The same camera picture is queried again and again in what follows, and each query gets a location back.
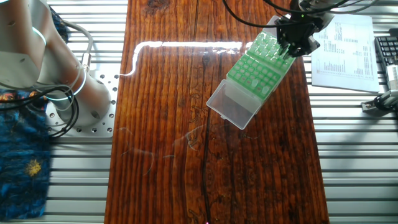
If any white printed paper sheet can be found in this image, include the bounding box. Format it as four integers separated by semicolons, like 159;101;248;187
310;14;381;93

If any grey base cable with connector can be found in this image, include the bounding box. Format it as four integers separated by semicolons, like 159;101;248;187
60;20;94;74

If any brown wooden board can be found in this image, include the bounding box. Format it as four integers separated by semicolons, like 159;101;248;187
104;0;330;224

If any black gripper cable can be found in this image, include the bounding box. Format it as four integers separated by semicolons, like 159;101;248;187
221;0;282;29

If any black camera cable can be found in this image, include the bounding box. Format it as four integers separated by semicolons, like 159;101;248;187
264;0;349;15

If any black computer keyboard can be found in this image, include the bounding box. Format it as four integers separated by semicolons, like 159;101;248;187
374;28;398;68

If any small grey mounted device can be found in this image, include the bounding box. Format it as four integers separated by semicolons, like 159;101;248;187
360;90;398;118

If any clear box green tip rack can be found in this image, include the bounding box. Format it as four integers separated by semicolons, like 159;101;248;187
247;14;298;75
206;53;283;131

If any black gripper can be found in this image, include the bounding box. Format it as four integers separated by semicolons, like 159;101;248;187
275;16;321;60

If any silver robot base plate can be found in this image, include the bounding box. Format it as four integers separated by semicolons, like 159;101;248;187
46;70;118;138

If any blue painted cloth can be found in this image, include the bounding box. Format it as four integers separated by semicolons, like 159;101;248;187
0;6;69;222

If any white grey box device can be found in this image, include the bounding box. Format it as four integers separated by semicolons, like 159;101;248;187
385;63;398;91

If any black base cable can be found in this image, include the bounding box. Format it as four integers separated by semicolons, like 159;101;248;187
0;86;80;138

